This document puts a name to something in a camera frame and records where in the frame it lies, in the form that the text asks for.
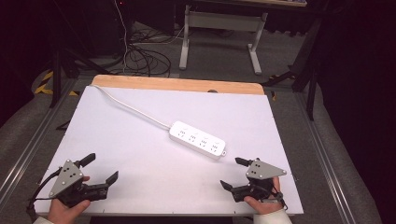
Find white power strip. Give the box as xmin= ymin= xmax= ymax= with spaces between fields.
xmin=168 ymin=119 xmax=228 ymax=161

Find black wrist strap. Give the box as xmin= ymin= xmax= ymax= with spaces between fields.
xmin=269 ymin=189 xmax=288 ymax=210

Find person's right hand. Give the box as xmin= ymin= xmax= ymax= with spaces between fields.
xmin=244 ymin=176 xmax=284 ymax=216

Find black floor cables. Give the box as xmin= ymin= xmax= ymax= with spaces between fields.
xmin=123 ymin=28 xmax=173 ymax=78

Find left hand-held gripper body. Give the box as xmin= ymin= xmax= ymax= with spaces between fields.
xmin=49 ymin=160 xmax=109 ymax=209

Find wooden table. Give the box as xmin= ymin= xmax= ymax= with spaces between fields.
xmin=91 ymin=74 xmax=266 ymax=96

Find white table cover board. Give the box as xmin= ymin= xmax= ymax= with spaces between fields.
xmin=33 ymin=85 xmax=305 ymax=217

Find person's left hand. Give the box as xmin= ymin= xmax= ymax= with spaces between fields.
xmin=47 ymin=175 xmax=92 ymax=224

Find aluminium floor rail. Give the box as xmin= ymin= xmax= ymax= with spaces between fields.
xmin=0 ymin=77 xmax=78 ymax=203
xmin=292 ymin=91 xmax=359 ymax=224

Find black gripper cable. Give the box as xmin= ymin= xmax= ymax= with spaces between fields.
xmin=25 ymin=167 xmax=64 ymax=222

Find white power strip cable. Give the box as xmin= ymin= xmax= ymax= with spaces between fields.
xmin=92 ymin=84 xmax=173 ymax=131

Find black tripod stand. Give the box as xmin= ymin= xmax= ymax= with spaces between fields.
xmin=49 ymin=0 xmax=110 ymax=109

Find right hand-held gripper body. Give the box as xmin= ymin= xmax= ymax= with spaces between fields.
xmin=231 ymin=159 xmax=288 ymax=203

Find black metal stand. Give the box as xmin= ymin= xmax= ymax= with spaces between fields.
xmin=261 ymin=17 xmax=323 ymax=121

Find yellow black floor tape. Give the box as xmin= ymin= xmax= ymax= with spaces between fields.
xmin=33 ymin=70 xmax=80 ymax=97

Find white metal desk frame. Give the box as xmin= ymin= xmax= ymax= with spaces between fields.
xmin=178 ymin=4 xmax=269 ymax=77

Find thin white hanging cable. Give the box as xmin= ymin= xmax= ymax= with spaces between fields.
xmin=113 ymin=0 xmax=130 ymax=75

